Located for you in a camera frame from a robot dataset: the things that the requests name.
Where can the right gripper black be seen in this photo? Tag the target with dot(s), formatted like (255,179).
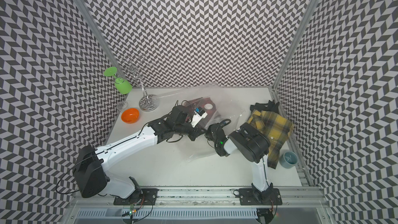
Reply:
(205,135)

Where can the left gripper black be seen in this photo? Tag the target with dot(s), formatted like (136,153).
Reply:
(196,132)

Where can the clear plastic vacuum bag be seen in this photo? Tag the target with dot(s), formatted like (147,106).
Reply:
(227,105)

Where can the red black plaid shirt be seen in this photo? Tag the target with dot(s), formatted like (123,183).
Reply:
(208,105)

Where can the yellow plaid shirt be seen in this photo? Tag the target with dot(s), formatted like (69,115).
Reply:
(274,127)

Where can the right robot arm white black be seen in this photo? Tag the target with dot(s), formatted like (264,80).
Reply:
(252,144)

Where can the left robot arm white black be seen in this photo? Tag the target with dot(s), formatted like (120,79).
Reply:
(92,169)

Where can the black folded shirt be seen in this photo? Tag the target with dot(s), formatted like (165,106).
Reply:
(270,106)

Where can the chrome glass holder stand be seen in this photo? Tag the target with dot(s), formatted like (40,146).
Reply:
(134,68)

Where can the orange plastic bowl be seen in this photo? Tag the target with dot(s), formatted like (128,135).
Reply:
(130,115)

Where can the green plastic wine glass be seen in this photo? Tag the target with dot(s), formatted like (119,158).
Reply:
(121,84)

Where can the grey blue cup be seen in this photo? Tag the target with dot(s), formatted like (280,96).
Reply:
(288,160)

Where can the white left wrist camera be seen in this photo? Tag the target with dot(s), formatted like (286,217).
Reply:
(199,114)

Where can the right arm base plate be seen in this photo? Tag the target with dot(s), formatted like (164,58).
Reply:
(252,196)

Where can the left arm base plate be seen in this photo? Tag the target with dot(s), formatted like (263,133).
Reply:
(140,196)

